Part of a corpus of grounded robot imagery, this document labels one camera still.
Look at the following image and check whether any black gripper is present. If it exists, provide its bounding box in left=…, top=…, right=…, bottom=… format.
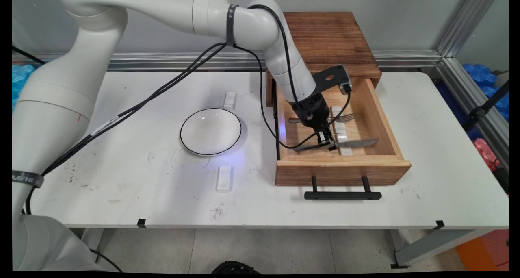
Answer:
left=289, top=92, right=338, bottom=151

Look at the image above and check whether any steel table knife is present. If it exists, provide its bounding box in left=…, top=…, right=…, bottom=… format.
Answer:
left=293, top=137, right=379, bottom=152

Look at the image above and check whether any steel fork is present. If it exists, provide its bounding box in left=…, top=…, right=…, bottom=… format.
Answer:
left=289, top=113, right=356, bottom=124

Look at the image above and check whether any wooden drawer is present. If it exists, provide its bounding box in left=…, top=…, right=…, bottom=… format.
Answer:
left=275, top=78, right=412, bottom=187

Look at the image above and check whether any dark wooden cabinet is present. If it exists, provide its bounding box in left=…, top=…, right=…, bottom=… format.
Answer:
left=266, top=12, right=383, bottom=108

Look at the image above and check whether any white plate with black rim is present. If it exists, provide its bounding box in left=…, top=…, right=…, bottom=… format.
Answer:
left=180, top=108, right=243, bottom=156

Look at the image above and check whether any grey table leg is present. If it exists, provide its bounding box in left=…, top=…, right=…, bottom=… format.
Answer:
left=391, top=229, right=495, bottom=269
left=80, top=228, right=107, bottom=255

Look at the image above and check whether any black object on floor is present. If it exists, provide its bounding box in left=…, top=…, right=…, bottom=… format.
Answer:
left=211, top=261, right=261, bottom=274

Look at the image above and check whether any black stand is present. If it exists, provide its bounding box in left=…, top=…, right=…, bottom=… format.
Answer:
left=462, top=80, right=509, bottom=133

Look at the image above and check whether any red plastic bag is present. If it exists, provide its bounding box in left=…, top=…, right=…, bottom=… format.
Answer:
left=472, top=138, right=501, bottom=172

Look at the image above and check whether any blue plastic bag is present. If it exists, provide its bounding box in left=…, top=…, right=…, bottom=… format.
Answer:
left=462, top=63, right=509, bottom=122
left=12, top=63, right=36, bottom=110

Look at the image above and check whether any orange box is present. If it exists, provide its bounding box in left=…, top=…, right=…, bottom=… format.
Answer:
left=455, top=229, right=509, bottom=272

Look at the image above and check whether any black drawer handle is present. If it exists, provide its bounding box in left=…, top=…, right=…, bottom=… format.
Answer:
left=303, top=176, right=383, bottom=200

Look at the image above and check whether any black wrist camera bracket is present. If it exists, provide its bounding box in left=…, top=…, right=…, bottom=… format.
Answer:
left=312, top=64, right=351, bottom=95

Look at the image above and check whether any thin black camera cable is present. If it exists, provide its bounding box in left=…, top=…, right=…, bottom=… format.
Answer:
left=233, top=44, right=352, bottom=151

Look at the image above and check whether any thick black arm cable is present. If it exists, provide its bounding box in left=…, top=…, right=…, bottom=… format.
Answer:
left=247, top=4, right=312, bottom=121

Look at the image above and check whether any sloping aluminium frame rail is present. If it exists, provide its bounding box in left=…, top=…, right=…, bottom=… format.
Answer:
left=436, top=57, right=509, bottom=171

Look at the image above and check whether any horizontal aluminium frame rail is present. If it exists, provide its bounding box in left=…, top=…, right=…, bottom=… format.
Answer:
left=12, top=50, right=442, bottom=72

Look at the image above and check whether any upright aluminium frame post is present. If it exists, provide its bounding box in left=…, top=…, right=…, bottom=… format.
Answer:
left=436, top=0, right=499, bottom=59

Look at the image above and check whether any black cable bundle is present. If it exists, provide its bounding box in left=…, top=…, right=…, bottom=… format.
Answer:
left=24, top=42, right=228, bottom=216

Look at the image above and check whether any black cable on floor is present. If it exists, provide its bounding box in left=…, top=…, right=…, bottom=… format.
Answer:
left=89, top=249, right=124, bottom=273

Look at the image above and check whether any black velcro strap with lettering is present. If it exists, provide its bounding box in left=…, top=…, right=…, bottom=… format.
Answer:
left=12, top=170, right=45, bottom=189

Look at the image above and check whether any black cable behind arm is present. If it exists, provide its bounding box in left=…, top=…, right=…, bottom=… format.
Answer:
left=12, top=46, right=46, bottom=65

